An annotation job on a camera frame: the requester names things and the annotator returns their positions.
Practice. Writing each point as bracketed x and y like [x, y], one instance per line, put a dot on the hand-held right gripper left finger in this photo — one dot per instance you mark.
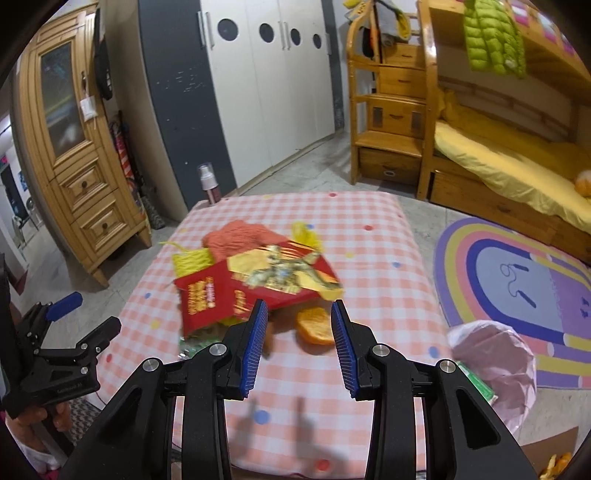
[254, 346]

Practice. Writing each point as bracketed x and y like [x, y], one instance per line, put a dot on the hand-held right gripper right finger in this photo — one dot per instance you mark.
[344, 350]

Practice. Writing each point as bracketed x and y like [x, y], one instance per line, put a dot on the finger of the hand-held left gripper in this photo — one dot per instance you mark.
[104, 330]
[67, 302]

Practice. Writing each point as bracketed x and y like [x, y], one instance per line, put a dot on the red gold packet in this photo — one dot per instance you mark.
[207, 290]

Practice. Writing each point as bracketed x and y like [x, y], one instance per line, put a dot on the pink trash bag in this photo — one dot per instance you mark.
[508, 360]

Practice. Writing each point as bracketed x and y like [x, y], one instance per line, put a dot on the person's left hand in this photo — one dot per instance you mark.
[62, 417]

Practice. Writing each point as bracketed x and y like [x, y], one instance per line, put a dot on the green wrapper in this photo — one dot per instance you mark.
[189, 344]

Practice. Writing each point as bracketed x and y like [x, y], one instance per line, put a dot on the pink checkered tablecloth table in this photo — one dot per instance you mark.
[369, 258]

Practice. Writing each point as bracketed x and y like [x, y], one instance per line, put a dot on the yellow mesh bag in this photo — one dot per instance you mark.
[191, 263]

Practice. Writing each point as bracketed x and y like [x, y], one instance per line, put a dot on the salmon fuzzy cloth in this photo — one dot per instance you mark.
[235, 237]

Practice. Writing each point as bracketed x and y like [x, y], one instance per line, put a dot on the wooden glass-door cabinet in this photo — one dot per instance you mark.
[92, 184]

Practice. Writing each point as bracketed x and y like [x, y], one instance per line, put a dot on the yellow crumpled wrapper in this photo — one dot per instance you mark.
[307, 235]

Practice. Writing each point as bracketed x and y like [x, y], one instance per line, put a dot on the leaning umbrellas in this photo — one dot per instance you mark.
[127, 157]

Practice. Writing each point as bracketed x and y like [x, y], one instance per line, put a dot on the clear spray bottle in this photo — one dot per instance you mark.
[210, 182]

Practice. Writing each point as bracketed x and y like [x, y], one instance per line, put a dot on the white hanging tag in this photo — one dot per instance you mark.
[87, 107]

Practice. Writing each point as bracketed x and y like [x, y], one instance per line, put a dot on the rainbow rug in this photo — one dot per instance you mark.
[531, 286]

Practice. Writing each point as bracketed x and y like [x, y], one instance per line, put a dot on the wooden bunk bed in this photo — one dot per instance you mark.
[461, 189]

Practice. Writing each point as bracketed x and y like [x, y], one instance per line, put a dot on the wooden stair drawers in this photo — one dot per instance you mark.
[392, 115]

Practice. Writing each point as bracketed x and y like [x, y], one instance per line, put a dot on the orange peel pieces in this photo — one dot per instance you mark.
[556, 466]

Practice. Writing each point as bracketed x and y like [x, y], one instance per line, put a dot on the black hanging item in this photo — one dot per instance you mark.
[104, 60]

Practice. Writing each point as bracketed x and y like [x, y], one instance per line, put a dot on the yellow bedsheet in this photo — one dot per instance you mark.
[498, 157]

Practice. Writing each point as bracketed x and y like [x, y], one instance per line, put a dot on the white grey wardrobe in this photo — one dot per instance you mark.
[258, 92]

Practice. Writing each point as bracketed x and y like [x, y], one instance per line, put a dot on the orange plush toy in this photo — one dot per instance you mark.
[584, 183]

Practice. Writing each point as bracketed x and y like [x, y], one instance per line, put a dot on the grey yellow clothes pile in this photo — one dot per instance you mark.
[392, 18]

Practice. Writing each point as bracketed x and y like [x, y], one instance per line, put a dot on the green puffer jacket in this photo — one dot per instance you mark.
[491, 41]

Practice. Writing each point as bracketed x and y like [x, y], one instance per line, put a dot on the pink white bunk bedding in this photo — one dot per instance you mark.
[549, 27]

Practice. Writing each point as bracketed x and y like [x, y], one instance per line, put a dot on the blue wall picture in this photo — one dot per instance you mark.
[22, 180]

